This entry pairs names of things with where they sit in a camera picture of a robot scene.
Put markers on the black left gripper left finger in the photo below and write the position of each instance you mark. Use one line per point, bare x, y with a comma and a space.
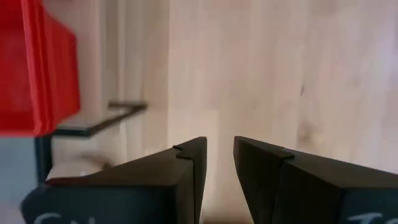
140, 193

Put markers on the wooden shelf black metal frame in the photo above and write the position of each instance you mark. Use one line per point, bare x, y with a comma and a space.
74, 132

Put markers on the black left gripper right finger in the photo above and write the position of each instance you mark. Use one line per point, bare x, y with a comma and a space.
311, 193

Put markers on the red plastic slotted basket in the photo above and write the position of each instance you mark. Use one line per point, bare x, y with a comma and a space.
62, 77
12, 77

